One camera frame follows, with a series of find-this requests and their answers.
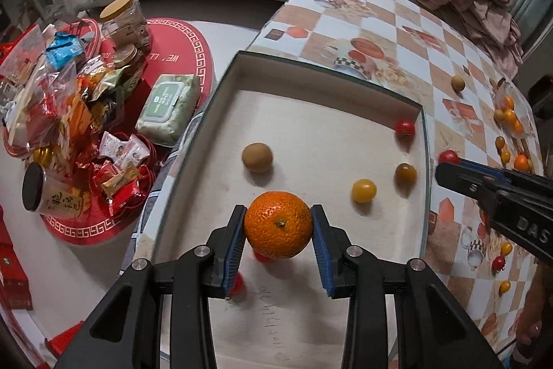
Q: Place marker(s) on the paper canister black lid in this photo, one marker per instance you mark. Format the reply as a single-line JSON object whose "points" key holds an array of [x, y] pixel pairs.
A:
{"points": [[60, 200]]}

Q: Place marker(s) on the small yellow cherry tomato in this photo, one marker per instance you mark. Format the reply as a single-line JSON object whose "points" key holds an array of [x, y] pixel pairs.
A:
{"points": [[504, 156], [504, 287], [500, 142]]}

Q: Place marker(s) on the checkered starfish print tablecloth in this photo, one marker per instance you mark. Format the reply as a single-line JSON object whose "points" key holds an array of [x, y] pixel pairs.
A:
{"points": [[380, 19]]}

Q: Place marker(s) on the red round floor mat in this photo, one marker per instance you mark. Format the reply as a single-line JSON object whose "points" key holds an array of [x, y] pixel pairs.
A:
{"points": [[185, 44]]}

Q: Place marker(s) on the red gift box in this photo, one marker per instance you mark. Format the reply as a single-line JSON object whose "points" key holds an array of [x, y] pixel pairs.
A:
{"points": [[13, 274]]}

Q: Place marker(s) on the red cherry tomato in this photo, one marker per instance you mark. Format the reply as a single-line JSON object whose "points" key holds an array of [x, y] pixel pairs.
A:
{"points": [[405, 129], [498, 263], [448, 156], [238, 286], [262, 258]]}

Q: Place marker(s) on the small brown cherry tomato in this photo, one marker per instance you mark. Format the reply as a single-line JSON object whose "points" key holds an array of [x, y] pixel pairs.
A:
{"points": [[500, 115]]}

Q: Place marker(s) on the shallow grey cardboard box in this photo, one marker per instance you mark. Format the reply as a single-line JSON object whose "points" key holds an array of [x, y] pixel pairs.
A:
{"points": [[319, 122]]}

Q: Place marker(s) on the large brown round fruit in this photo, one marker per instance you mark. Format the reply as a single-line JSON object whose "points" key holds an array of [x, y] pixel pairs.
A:
{"points": [[257, 156]]}

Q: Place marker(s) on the pile of snack packets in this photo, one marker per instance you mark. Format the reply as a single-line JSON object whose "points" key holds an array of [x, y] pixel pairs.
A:
{"points": [[65, 105]]}

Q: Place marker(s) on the dark brown cherry tomato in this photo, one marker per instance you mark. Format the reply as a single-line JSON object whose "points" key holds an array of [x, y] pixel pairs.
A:
{"points": [[405, 174]]}

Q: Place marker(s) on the person's right hand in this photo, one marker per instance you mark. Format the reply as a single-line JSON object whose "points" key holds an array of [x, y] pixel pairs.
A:
{"points": [[535, 308]]}

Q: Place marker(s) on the small brown round fruit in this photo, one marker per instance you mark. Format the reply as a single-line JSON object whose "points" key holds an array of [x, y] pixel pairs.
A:
{"points": [[458, 83]]}

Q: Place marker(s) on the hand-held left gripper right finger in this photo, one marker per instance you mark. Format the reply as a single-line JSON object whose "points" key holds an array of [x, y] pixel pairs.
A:
{"points": [[324, 261]]}

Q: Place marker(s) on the small orange cherry tomato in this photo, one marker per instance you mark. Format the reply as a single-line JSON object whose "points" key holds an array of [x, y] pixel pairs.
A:
{"points": [[506, 249], [510, 117], [517, 128]]}

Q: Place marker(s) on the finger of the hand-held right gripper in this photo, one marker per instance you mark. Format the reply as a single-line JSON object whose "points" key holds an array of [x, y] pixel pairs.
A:
{"points": [[458, 176], [518, 176]]}

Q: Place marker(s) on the green wet wipes pack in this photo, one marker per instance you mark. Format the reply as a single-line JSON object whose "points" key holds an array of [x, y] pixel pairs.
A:
{"points": [[168, 109]]}

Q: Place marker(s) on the flat red box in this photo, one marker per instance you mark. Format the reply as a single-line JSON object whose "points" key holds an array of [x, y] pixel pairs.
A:
{"points": [[65, 341]]}

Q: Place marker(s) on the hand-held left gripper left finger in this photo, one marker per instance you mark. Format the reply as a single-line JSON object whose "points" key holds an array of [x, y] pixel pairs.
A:
{"points": [[232, 261]]}

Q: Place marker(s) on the large clear jar wooden lid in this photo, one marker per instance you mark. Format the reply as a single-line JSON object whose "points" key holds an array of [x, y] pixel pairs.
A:
{"points": [[125, 27]]}

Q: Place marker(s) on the orange mandarin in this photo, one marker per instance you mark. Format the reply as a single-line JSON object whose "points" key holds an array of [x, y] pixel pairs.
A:
{"points": [[276, 222], [522, 163]]}

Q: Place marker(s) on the small jar wooden lid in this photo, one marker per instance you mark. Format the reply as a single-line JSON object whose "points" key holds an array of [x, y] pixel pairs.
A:
{"points": [[127, 57]]}

